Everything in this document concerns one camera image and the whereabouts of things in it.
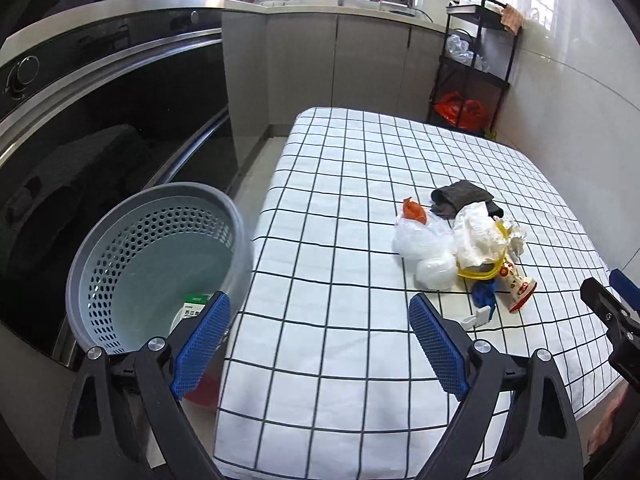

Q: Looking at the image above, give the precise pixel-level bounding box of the grey kitchen cabinet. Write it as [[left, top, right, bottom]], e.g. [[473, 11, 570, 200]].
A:
[[221, 7, 448, 137]]

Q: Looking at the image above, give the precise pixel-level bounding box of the dark grey cloth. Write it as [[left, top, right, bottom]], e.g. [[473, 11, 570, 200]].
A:
[[430, 180, 503, 221]]

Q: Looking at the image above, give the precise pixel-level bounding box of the translucent plastic cup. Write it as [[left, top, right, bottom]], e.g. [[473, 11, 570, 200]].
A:
[[416, 255, 458, 290]]

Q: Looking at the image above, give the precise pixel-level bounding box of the green and white carton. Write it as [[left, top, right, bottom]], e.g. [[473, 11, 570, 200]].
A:
[[182, 294, 211, 316]]

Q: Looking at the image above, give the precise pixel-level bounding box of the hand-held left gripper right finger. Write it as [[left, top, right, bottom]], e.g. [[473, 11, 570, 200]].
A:
[[407, 292, 586, 480]]

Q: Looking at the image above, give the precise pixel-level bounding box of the orange checked towel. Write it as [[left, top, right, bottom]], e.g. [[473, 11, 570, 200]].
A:
[[500, 4, 523, 33]]

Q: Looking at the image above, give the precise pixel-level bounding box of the yellow plastic ring lid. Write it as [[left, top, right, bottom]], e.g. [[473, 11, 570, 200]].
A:
[[457, 220, 511, 281]]

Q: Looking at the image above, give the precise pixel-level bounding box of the white plastic wrapper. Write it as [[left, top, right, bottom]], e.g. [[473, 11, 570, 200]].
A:
[[452, 202, 528, 268]]

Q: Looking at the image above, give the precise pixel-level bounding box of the blue rubber scrap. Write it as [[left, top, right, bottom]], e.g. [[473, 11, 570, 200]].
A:
[[470, 277, 498, 311]]

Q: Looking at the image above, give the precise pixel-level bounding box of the black glass built-in oven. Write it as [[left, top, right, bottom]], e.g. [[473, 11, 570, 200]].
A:
[[0, 7, 241, 371]]

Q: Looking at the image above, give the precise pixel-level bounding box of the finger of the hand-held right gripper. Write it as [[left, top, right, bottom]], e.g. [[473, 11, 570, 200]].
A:
[[609, 268, 640, 311], [580, 276, 640, 397]]

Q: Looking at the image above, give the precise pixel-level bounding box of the small white plastic piece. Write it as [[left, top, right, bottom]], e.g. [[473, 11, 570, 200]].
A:
[[462, 307, 493, 331]]

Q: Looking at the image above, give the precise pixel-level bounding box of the black round oven knob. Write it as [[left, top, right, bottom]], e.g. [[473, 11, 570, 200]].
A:
[[6, 55, 41, 92]]

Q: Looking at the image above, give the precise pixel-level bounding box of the clear plastic bags bundle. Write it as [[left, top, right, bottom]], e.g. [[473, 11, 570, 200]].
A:
[[446, 34, 493, 72]]

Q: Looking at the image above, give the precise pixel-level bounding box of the clear plastic bag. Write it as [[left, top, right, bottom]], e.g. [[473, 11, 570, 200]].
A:
[[392, 212, 456, 261]]

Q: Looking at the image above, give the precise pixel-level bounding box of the orange plastic scrap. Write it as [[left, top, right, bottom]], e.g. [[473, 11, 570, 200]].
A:
[[402, 197, 428, 222]]

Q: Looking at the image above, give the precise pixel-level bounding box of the white black checked tablecloth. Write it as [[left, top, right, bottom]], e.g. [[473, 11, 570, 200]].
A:
[[212, 106, 623, 480]]

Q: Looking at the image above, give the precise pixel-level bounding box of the red plastic bag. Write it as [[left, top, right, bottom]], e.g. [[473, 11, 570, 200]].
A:
[[434, 91, 488, 131]]

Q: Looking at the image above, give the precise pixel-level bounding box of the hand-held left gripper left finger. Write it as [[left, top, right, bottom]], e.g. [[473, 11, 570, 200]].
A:
[[54, 290, 232, 480]]

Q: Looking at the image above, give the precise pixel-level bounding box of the black metal shelf rack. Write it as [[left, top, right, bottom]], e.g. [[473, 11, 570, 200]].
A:
[[427, 0, 523, 136]]

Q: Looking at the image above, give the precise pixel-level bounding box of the grey perforated plastic basket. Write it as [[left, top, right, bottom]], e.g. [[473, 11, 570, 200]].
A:
[[65, 182, 256, 361]]

